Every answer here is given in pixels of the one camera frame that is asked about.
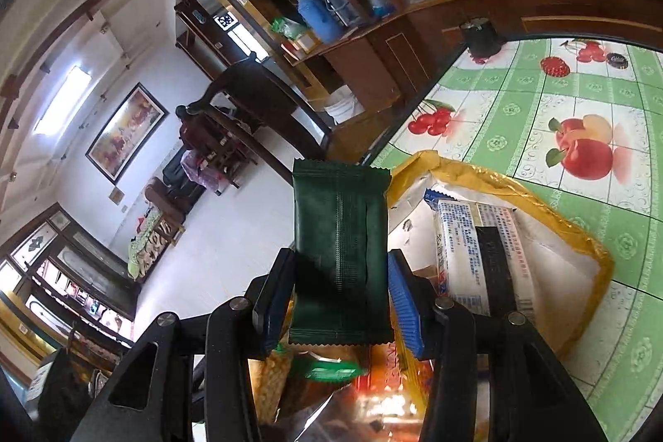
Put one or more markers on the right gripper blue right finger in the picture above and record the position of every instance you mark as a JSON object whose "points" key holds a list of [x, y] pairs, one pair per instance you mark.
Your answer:
{"points": [[413, 299]]}

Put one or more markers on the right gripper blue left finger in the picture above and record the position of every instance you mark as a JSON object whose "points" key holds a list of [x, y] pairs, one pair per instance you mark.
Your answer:
{"points": [[271, 307]]}

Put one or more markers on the white blue cracker packet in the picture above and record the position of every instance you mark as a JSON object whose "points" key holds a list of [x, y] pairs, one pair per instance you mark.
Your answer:
{"points": [[481, 260]]}

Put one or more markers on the dark green snack packet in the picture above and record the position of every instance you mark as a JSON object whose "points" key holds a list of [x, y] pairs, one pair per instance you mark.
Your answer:
{"points": [[341, 278]]}

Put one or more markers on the round cracker packet green trim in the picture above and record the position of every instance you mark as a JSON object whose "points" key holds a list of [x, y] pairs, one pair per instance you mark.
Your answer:
{"points": [[293, 377]]}

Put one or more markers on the gold cardboard snack box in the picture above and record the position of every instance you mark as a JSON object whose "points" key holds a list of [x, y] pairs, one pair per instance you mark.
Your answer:
{"points": [[532, 397]]}

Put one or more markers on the black sofa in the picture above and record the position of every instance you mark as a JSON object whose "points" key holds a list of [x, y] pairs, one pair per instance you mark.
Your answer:
{"points": [[181, 190]]}

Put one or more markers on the seated person in maroon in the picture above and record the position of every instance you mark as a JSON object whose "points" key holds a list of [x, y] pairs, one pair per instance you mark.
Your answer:
{"points": [[197, 133]]}

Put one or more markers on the dark wooden chair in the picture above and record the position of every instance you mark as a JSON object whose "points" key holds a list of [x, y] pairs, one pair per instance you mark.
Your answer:
{"points": [[265, 98]]}

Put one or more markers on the white plastic bucket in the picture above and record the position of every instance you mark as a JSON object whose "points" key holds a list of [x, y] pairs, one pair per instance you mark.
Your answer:
{"points": [[342, 105]]}

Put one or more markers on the green fruit pattern tablecloth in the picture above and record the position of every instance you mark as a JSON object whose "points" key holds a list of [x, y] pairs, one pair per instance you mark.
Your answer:
{"points": [[578, 122]]}

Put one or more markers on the black round cup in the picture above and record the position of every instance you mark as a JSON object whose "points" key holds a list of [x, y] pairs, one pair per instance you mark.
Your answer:
{"points": [[481, 38]]}

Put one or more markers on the blue thermos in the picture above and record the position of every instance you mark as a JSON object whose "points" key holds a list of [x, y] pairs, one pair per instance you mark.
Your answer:
{"points": [[320, 20]]}

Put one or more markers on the framed wall painting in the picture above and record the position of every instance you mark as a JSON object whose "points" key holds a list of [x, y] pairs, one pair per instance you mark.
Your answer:
{"points": [[125, 133]]}

